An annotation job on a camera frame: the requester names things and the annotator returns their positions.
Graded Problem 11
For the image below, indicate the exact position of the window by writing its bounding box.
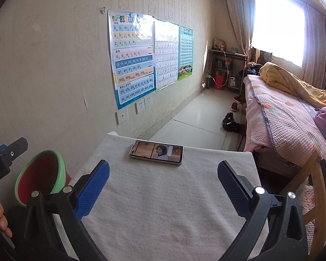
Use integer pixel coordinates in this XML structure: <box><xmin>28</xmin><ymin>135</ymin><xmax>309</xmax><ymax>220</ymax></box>
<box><xmin>251</xmin><ymin>0</ymin><xmax>308</xmax><ymax>67</ymax></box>

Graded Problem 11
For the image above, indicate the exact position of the floral chair cushion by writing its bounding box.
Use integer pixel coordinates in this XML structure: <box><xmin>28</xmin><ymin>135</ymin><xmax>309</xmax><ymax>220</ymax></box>
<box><xmin>296</xmin><ymin>181</ymin><xmax>326</xmax><ymax>240</ymax></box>

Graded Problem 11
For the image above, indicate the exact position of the white charging cable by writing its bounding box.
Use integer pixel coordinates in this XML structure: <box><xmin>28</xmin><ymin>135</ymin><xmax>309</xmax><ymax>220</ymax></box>
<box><xmin>206</xmin><ymin>50</ymin><xmax>230</xmax><ymax>89</ymax></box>

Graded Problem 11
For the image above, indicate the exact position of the green and red plastic basin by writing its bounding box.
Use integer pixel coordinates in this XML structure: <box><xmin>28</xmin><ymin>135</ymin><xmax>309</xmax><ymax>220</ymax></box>
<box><xmin>14</xmin><ymin>149</ymin><xmax>67</xmax><ymax>207</ymax></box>

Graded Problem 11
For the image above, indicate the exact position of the white chart wall poster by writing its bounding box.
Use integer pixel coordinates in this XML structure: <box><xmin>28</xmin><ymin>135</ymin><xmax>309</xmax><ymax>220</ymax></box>
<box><xmin>153</xmin><ymin>18</ymin><xmax>180</xmax><ymax>92</ymax></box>

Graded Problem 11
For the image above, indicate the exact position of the green number wall poster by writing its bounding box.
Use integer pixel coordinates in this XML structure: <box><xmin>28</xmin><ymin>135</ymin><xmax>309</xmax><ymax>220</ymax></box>
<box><xmin>177</xmin><ymin>25</ymin><xmax>193</xmax><ymax>82</ymax></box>

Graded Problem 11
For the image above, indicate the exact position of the person's left hand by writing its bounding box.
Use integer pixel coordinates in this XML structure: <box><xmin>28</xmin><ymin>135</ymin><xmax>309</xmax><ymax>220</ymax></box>
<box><xmin>0</xmin><ymin>200</ymin><xmax>13</xmax><ymax>238</ymax></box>

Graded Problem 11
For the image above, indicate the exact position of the blue letter wall poster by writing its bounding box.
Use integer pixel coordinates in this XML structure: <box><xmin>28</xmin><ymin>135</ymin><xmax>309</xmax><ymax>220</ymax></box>
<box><xmin>108</xmin><ymin>10</ymin><xmax>156</xmax><ymax>110</ymax></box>

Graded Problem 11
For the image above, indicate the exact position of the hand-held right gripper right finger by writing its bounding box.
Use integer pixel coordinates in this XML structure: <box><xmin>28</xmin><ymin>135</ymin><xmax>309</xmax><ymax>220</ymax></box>
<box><xmin>217</xmin><ymin>161</ymin><xmax>309</xmax><ymax>261</ymax></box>

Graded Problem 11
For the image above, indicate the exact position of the patterned curtain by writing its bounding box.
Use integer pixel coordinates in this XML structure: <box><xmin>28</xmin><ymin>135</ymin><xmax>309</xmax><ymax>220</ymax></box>
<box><xmin>300</xmin><ymin>3</ymin><xmax>326</xmax><ymax>89</ymax></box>
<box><xmin>221</xmin><ymin>0</ymin><xmax>257</xmax><ymax>64</ymax></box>

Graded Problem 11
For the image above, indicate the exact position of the bed with pink cover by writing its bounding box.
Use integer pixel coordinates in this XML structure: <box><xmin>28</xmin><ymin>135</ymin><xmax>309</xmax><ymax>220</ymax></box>
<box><xmin>243</xmin><ymin>73</ymin><xmax>326</xmax><ymax>173</ymax></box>

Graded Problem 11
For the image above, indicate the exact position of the red bin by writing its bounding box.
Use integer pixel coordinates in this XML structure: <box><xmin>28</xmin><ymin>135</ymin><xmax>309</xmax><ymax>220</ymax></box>
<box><xmin>214</xmin><ymin>75</ymin><xmax>226</xmax><ymax>90</ymax></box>

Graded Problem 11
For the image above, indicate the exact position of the dark side table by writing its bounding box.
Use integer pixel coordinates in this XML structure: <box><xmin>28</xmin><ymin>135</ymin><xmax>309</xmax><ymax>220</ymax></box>
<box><xmin>208</xmin><ymin>49</ymin><xmax>248</xmax><ymax>90</ymax></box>

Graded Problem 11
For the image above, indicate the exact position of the smartphone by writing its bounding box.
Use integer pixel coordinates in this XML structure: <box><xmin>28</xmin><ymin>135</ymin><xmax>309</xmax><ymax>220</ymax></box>
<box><xmin>129</xmin><ymin>139</ymin><xmax>184</xmax><ymax>166</ymax></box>

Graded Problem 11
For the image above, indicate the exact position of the yellow quilt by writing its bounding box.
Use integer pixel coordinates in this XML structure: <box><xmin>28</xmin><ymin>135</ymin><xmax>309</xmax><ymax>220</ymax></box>
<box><xmin>259</xmin><ymin>62</ymin><xmax>326</xmax><ymax>108</ymax></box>

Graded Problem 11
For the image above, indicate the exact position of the white tablecloth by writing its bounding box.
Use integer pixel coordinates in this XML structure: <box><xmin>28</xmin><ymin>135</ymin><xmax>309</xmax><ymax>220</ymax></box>
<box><xmin>52</xmin><ymin>132</ymin><xmax>270</xmax><ymax>261</ymax></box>

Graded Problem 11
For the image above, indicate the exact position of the wooden chair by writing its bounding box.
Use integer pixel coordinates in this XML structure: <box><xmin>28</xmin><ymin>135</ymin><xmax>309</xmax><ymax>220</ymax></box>
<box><xmin>278</xmin><ymin>151</ymin><xmax>326</xmax><ymax>261</ymax></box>

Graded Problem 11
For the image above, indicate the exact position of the pair of black shoes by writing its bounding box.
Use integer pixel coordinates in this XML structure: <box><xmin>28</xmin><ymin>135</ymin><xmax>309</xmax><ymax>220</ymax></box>
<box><xmin>222</xmin><ymin>112</ymin><xmax>241</xmax><ymax>133</ymax></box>

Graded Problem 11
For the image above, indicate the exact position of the pile of dark clothes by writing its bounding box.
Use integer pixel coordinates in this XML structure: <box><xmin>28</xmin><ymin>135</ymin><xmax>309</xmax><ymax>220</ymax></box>
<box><xmin>240</xmin><ymin>62</ymin><xmax>263</xmax><ymax>77</ymax></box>

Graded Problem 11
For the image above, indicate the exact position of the round hole wall plate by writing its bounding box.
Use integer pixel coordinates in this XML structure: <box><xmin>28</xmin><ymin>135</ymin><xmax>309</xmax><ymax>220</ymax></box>
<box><xmin>115</xmin><ymin>108</ymin><xmax>128</xmax><ymax>125</ymax></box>

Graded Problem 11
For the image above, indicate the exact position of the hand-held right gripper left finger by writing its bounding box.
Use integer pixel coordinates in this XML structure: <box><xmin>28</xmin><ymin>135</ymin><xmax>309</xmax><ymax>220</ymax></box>
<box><xmin>18</xmin><ymin>160</ymin><xmax>111</xmax><ymax>261</ymax></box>

